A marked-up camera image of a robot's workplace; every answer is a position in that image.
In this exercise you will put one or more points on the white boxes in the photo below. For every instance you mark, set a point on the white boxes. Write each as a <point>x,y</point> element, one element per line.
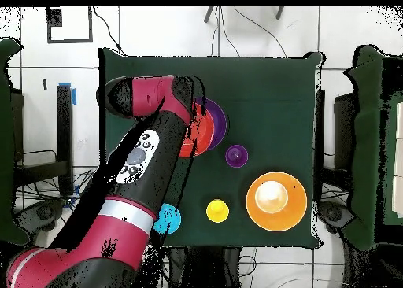
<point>399,159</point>

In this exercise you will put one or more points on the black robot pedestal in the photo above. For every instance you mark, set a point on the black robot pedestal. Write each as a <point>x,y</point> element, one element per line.
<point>204,269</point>

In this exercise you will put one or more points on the black pedestal leg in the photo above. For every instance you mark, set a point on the black pedestal leg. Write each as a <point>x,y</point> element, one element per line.
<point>333,214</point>
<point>44,212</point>

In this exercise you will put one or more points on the blue tape strip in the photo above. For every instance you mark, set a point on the blue tape strip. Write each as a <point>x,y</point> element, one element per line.
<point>74,96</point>

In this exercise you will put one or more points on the large purple plastic bowl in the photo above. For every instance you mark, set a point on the large purple plastic bowl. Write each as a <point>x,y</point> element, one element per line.
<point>219,124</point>

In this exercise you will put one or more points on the yellow plastic cup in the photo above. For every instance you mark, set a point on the yellow plastic cup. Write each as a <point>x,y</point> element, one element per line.
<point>217,211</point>

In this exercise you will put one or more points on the green cloth side table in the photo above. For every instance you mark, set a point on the green cloth side table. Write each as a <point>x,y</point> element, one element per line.
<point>6,143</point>
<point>368,143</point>

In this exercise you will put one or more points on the black square frame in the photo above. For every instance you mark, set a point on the black square frame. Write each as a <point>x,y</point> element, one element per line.
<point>70,41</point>

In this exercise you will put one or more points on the orange shallow plastic bowl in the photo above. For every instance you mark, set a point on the orange shallow plastic bowl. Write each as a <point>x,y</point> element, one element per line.
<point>204,133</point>

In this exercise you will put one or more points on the grey tripod leg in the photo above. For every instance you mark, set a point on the grey tripod leg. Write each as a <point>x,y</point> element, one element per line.
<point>209,14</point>
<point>279,13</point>

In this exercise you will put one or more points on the purple plastic cup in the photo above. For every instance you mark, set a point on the purple plastic cup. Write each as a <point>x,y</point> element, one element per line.
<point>236,156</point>

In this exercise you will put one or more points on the small cyan plastic bowl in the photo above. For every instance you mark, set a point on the small cyan plastic bowl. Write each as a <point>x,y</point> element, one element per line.
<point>171,220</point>

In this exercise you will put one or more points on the dark green tablecloth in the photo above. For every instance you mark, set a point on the dark green tablecloth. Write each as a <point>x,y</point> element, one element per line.
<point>267,89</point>

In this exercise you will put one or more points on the large yellow plastic bowl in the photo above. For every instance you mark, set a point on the large yellow plastic bowl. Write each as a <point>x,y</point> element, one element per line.
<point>292,212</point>

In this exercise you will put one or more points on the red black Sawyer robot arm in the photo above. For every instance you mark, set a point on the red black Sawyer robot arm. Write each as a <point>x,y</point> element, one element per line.
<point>126,225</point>

